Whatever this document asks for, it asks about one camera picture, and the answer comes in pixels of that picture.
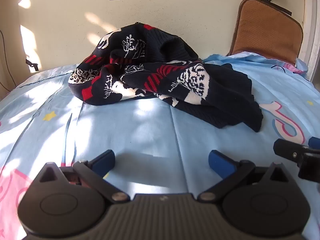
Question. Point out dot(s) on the black red white patterned sweater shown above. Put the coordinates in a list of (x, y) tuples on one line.
[(160, 62)]

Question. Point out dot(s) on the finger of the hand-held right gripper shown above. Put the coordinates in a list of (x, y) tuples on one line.
[(287, 150)]

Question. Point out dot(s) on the black tape strip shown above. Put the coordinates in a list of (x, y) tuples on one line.
[(272, 3), (32, 65)]

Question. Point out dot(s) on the brown seat cushion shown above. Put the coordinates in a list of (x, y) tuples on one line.
[(265, 30)]

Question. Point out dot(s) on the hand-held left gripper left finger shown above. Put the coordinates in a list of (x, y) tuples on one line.
[(103, 161)]

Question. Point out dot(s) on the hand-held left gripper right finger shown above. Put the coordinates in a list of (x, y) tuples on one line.
[(220, 161)]

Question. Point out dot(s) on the light blue cartoon bed sheet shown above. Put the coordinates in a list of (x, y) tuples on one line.
[(150, 135)]

